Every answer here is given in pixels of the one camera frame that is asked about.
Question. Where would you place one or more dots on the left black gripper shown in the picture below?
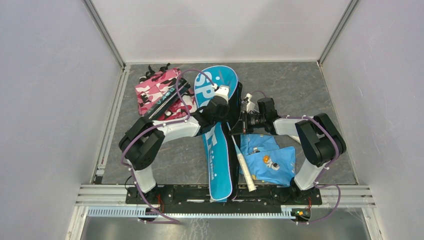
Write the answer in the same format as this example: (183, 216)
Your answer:
(226, 112)

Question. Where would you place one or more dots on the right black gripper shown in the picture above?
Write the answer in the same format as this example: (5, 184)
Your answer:
(244, 116)

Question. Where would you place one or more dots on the blue sport racket bag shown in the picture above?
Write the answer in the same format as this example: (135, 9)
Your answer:
(214, 141)

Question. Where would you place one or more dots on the blue badminton racket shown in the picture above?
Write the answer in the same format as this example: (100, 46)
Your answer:
(233, 151)

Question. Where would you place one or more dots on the black shuttlecock tube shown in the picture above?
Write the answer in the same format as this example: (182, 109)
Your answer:
(162, 102)

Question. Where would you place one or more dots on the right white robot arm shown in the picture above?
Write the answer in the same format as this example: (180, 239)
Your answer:
(320, 140)

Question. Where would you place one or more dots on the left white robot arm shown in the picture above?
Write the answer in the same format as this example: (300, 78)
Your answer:
(142, 142)

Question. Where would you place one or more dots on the blue astronaut print cloth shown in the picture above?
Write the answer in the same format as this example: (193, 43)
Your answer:
(266, 160)

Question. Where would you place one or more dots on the pink camouflage shorts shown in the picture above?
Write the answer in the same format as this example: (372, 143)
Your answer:
(153, 77)

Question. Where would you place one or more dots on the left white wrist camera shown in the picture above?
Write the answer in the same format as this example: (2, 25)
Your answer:
(221, 91)

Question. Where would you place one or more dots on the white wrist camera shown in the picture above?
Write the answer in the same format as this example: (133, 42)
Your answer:
(247, 105)
(221, 91)

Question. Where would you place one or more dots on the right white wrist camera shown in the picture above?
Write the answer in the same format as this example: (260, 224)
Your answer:
(247, 105)

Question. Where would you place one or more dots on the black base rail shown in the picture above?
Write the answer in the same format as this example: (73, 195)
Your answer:
(196, 199)

